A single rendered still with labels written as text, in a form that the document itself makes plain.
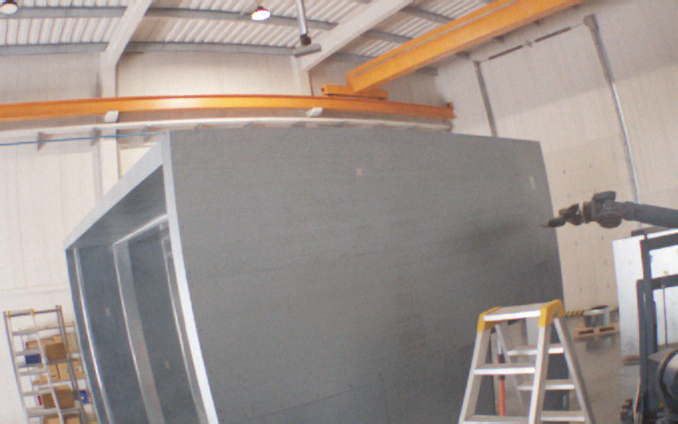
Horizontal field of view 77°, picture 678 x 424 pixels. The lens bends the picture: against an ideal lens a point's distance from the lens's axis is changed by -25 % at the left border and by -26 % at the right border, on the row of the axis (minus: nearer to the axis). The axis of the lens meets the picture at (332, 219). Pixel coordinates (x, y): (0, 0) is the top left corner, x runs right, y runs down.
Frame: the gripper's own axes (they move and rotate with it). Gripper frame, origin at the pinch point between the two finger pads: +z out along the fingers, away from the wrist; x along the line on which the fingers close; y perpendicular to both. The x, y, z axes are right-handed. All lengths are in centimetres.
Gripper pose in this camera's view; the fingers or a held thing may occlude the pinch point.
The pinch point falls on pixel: (563, 217)
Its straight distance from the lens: 335.1
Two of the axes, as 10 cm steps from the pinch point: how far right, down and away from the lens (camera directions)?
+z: -5.9, 1.5, 7.9
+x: -3.2, -9.4, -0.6
